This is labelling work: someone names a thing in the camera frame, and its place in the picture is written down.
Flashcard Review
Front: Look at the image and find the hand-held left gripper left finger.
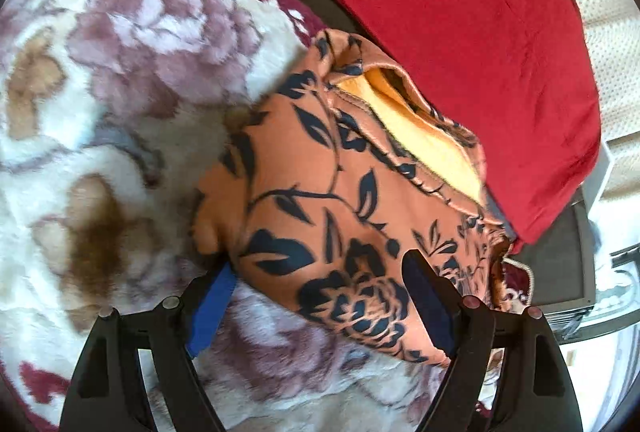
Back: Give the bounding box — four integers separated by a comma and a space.
60, 262, 238, 432

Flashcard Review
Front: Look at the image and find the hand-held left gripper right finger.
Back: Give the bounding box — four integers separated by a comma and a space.
402, 249, 576, 432

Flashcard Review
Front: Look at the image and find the orange floral shirt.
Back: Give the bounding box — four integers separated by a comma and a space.
192, 28, 516, 369

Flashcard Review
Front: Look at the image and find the floral plush blanket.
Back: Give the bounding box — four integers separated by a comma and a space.
0, 0, 536, 432

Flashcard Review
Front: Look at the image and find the white board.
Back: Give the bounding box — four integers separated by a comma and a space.
582, 142, 618, 213

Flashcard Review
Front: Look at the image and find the red blanket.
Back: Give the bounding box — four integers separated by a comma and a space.
207, 0, 601, 243

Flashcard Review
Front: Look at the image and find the dotted beige curtain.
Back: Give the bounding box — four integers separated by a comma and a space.
515, 0, 640, 203

